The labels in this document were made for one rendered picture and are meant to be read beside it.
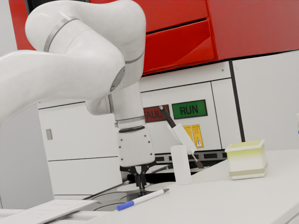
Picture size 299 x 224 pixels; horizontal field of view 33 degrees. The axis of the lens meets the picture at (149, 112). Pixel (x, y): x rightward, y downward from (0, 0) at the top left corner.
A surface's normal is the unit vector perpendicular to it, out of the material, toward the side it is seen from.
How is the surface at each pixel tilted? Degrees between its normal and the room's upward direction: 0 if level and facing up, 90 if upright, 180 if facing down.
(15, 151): 90
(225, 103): 90
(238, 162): 90
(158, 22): 90
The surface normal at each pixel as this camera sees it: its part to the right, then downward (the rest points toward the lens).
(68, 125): -0.60, 0.14
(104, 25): 0.00, 0.65
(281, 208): -0.17, -0.98
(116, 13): 0.39, -0.07
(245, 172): -0.33, 0.11
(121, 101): 0.01, 0.08
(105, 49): 0.34, -0.68
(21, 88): 0.80, 0.02
